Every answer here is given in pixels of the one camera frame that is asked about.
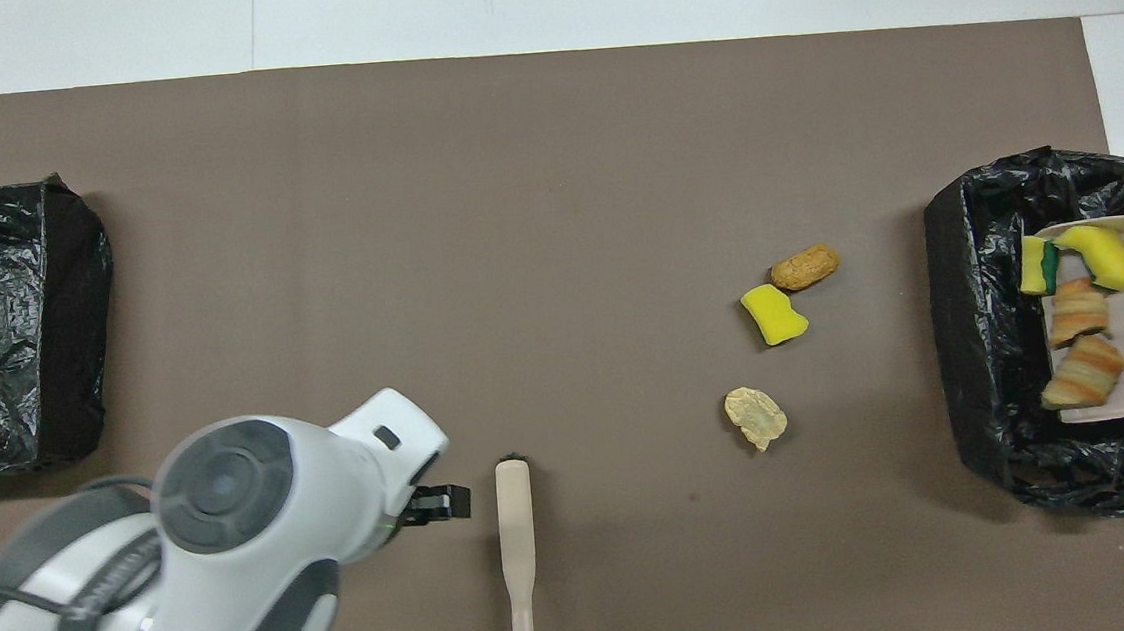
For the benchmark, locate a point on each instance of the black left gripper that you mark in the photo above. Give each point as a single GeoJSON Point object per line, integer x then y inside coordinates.
{"type": "Point", "coordinates": [413, 510]}

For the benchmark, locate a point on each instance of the open black bag lined bin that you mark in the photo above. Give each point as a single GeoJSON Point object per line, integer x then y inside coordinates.
{"type": "Point", "coordinates": [985, 342]}

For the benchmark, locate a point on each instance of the pale bread piece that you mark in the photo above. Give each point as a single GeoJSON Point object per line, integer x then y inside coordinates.
{"type": "Point", "coordinates": [757, 417]}

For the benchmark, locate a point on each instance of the brown table mat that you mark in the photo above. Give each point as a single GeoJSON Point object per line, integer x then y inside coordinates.
{"type": "Point", "coordinates": [510, 159]}

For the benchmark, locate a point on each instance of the brown bread roll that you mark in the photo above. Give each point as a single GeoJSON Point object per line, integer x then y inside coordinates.
{"type": "Point", "coordinates": [805, 267]}

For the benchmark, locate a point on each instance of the black bag wrapped bin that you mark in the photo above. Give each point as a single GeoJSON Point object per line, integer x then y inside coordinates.
{"type": "Point", "coordinates": [1, 329]}

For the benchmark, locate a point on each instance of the striped croissant piece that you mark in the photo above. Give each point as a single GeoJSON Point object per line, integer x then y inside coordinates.
{"type": "Point", "coordinates": [1083, 373]}
{"type": "Point", "coordinates": [1078, 312]}

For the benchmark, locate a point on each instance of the yellow sponge piece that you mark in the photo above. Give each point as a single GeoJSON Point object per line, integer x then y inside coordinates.
{"type": "Point", "coordinates": [1104, 258]}
{"type": "Point", "coordinates": [775, 316]}

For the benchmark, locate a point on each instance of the beige brush with black bristles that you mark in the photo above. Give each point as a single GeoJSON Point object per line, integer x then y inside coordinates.
{"type": "Point", "coordinates": [516, 520]}

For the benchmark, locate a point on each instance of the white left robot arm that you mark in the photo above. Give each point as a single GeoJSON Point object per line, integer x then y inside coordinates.
{"type": "Point", "coordinates": [224, 482]}

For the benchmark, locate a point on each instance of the yellow sponge with green pad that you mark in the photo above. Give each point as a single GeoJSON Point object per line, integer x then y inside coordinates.
{"type": "Point", "coordinates": [1035, 266]}

